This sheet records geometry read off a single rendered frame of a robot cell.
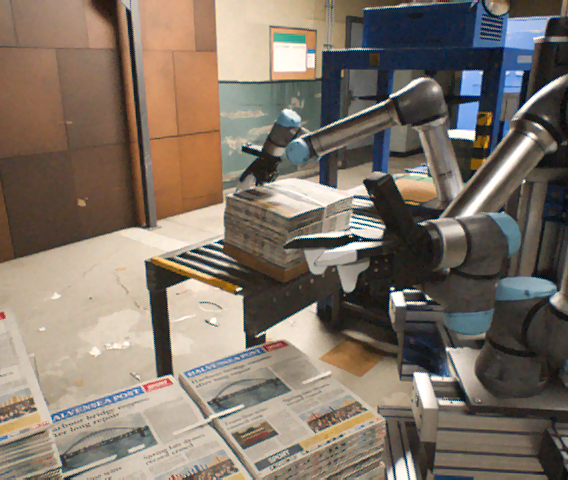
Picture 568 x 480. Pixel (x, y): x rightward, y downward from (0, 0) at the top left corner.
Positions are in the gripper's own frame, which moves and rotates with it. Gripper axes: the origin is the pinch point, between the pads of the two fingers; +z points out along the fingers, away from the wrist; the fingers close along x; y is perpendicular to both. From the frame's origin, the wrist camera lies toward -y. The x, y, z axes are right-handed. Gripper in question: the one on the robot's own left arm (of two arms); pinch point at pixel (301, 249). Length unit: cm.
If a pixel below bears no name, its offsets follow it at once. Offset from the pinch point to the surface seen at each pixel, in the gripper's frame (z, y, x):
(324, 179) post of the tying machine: -99, 11, 204
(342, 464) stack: -11.8, 45.3, 13.6
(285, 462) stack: 0.3, 39.5, 10.9
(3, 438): 38.4, 17.2, -1.2
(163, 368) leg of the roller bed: 9, 71, 127
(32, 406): 35.7, 16.4, 3.8
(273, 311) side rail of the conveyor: -23, 39, 83
